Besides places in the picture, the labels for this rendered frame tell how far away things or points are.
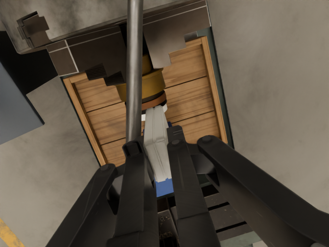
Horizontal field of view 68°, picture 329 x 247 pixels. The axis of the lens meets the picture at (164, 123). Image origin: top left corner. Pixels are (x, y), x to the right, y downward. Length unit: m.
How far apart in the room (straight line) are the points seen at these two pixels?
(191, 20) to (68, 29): 0.20
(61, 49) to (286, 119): 1.75
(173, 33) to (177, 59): 0.23
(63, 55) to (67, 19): 0.06
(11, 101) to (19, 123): 0.07
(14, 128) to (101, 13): 0.67
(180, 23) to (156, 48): 0.05
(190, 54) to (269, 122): 1.31
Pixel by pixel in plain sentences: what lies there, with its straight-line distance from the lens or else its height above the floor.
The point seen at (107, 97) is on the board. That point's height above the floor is 0.88.
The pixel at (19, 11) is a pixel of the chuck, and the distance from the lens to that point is 0.33.
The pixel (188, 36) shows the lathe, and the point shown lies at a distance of 0.66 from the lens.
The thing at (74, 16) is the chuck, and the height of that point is 1.23.
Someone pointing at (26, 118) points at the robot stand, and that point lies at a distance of 0.87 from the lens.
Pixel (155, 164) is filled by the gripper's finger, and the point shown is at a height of 1.37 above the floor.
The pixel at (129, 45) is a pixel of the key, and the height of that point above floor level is 1.31.
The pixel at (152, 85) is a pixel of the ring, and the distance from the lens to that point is 0.40.
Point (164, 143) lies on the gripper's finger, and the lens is 0.15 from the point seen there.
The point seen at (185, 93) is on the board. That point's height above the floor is 0.88.
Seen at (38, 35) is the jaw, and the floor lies 1.20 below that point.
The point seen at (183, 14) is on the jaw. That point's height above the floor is 1.11.
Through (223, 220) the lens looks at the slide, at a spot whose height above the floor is 0.97.
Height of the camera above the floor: 1.51
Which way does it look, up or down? 68 degrees down
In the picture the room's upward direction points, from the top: 162 degrees clockwise
